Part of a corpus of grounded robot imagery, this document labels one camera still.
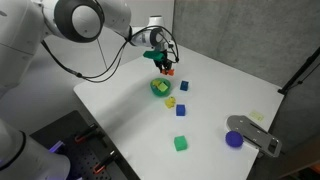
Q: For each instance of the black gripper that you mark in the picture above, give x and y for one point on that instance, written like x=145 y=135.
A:
x=162 y=60

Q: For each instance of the orange toy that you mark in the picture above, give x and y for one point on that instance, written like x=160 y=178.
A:
x=167 y=72

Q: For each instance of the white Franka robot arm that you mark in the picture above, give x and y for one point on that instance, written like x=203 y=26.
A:
x=20 y=30

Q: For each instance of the small yellow toy piece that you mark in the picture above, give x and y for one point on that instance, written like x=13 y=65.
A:
x=156 y=83

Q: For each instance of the yellow-green block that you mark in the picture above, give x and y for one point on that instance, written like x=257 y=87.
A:
x=162 y=87

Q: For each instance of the green bowl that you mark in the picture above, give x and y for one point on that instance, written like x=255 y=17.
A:
x=160 y=91

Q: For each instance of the small blue cube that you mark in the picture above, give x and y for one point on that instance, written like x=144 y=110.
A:
x=184 y=85

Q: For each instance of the green cube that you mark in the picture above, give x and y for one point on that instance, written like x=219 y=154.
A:
x=180 y=143

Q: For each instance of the blue ball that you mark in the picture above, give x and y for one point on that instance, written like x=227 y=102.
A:
x=234 y=138

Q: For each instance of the yellow sticky note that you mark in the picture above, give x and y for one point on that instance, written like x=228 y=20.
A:
x=256 y=115

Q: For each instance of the black orange clamp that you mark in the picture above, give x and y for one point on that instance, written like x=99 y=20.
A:
x=105 y=162
x=86 y=133

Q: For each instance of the grey metal plate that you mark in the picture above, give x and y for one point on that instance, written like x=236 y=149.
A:
x=256 y=133

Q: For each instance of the black perforated base board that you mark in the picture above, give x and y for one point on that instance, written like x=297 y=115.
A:
x=83 y=156

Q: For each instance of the black tripod stand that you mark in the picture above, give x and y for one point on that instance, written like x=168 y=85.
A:
x=300 y=71

